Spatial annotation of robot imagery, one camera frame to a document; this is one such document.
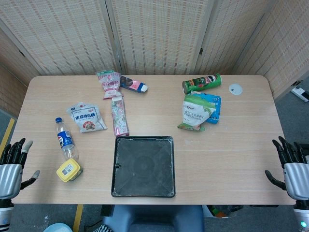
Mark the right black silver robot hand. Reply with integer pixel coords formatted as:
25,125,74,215
265,136,309,201

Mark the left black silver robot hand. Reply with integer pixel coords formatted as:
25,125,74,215
0,138,41,200

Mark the green white snack bag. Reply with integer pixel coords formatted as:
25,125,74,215
177,94,217,132

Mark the black square tray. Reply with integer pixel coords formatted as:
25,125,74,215
111,135,176,198

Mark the pink snack bag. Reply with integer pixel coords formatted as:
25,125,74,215
97,70,124,100

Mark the yellow lidded green container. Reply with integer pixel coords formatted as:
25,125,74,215
56,158,84,183

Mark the Pepsi plastic bottle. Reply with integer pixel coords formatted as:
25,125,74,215
55,117,80,161

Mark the light blue round object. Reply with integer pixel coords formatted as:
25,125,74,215
44,222,73,232

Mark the bin with colourful items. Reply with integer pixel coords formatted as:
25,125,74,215
207,204,244,218

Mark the white power strip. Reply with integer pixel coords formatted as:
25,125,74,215
291,81,309,102

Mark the white sugar bag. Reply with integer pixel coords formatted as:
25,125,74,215
66,102,108,134

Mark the blue cookie box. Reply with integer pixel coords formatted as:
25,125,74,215
190,91,222,124

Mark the black white striped cloth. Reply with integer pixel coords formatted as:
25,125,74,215
96,223,114,232

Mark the white table grommet cap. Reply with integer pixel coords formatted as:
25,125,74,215
228,83,243,95

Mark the pink floral box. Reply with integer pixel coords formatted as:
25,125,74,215
111,95,130,137

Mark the green Pringles can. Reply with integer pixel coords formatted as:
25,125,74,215
182,73,222,95

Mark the blue grey seat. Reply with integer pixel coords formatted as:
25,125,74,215
102,204,205,232

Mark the dark blue pink carton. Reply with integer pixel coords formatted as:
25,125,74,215
120,75,149,94

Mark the bamboo folding screen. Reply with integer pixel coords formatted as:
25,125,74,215
0,0,309,119

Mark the black table leg bracket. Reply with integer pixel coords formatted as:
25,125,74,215
100,204,114,217

